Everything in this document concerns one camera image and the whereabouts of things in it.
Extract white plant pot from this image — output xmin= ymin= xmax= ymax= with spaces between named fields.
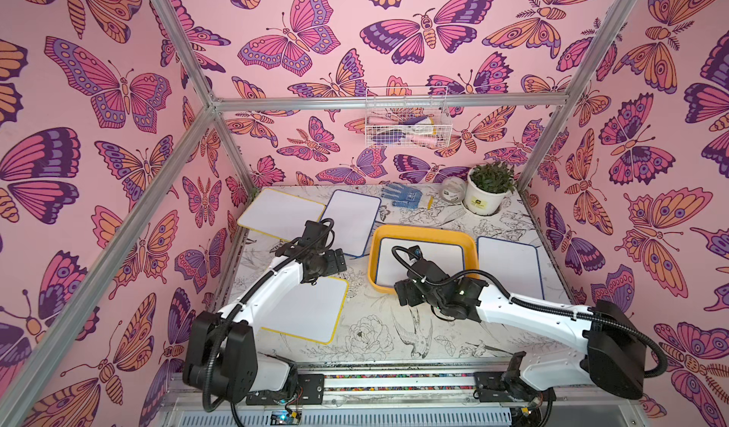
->
xmin=462 ymin=170 xmax=510 ymax=216

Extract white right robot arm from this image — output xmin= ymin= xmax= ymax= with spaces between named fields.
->
xmin=394 ymin=257 xmax=651 ymax=402

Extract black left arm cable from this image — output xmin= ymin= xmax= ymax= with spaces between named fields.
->
xmin=201 ymin=218 xmax=337 ymax=427

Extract white wire wall basket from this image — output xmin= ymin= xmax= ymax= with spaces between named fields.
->
xmin=363 ymin=86 xmax=453 ymax=151

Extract yellow plastic storage tray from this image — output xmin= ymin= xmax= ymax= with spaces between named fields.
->
xmin=366 ymin=224 xmax=480 ymax=296

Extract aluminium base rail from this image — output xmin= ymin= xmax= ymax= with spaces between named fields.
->
xmin=156 ymin=359 xmax=651 ymax=426

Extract green potted plant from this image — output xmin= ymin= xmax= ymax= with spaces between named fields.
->
xmin=469 ymin=161 xmax=516 ymax=195

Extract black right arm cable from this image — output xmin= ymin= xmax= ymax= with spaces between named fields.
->
xmin=391 ymin=245 xmax=668 ymax=380

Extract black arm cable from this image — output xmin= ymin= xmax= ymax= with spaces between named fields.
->
xmin=201 ymin=218 xmax=337 ymax=427
xmin=391 ymin=245 xmax=668 ymax=380

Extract yellow-framed whiteboard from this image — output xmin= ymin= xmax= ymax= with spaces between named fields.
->
xmin=237 ymin=188 xmax=326 ymax=241
xmin=257 ymin=277 xmax=349 ymax=345

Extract blue-framed whiteboard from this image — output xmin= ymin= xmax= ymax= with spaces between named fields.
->
xmin=477 ymin=236 xmax=544 ymax=300
xmin=323 ymin=190 xmax=382 ymax=257
xmin=374 ymin=237 xmax=466 ymax=289

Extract green circuit board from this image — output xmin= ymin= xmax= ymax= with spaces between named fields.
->
xmin=270 ymin=410 xmax=302 ymax=426

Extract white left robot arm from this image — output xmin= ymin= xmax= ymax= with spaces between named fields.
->
xmin=181 ymin=218 xmax=347 ymax=412

